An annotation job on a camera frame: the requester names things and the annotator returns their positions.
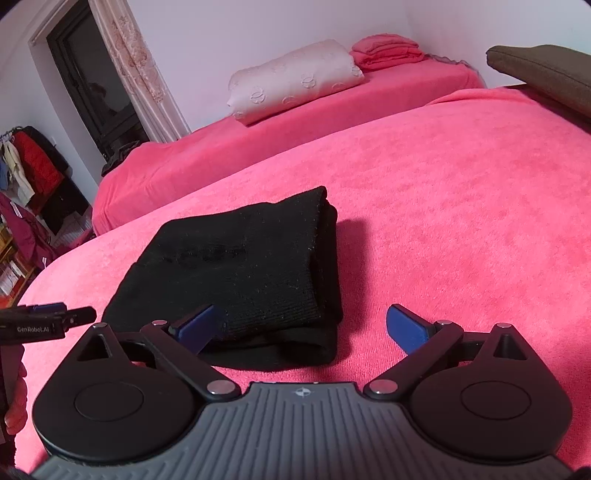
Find pink folded blanket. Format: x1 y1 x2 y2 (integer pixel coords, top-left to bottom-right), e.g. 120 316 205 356
349 34 426 72

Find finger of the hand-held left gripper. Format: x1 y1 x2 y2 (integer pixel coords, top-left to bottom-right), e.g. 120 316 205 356
28 302 98 330

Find floral pink curtain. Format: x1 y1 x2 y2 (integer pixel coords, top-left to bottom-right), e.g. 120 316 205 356
90 0 192 144

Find hanging clothes on rack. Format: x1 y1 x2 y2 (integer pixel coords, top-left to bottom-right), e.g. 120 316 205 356
21 126 89 234

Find cream garment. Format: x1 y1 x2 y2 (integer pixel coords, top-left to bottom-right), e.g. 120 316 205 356
2 141 35 205

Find black knit pants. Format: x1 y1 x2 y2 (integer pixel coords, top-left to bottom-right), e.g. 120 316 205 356
100 185 345 372

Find magenta garment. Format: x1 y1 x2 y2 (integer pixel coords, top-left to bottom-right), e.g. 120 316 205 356
0 194 54 274

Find pale pink pillow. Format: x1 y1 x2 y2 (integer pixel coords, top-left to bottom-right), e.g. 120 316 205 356
226 39 365 126

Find person's left hand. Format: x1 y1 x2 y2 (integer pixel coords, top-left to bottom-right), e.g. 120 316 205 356
4 346 29 435

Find brown cushion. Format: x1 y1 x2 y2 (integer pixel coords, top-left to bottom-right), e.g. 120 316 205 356
486 44 591 123

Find pink covered bed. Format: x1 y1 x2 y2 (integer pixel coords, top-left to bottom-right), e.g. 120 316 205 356
91 58 488 236

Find dark cloth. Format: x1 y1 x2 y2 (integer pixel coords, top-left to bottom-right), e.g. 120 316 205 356
100 142 140 177

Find wooden shelf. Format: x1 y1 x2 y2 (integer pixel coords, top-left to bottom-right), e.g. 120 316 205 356
0 226 38 310

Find dark framed window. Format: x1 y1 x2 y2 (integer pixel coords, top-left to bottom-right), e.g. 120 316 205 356
46 0 151 162

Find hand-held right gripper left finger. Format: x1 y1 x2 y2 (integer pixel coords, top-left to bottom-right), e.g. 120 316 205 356
74 303 242 401

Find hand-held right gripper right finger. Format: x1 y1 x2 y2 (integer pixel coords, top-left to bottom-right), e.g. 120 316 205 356
363 304 536 401

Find red jacket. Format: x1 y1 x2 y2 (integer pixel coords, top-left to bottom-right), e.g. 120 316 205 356
11 131 64 199

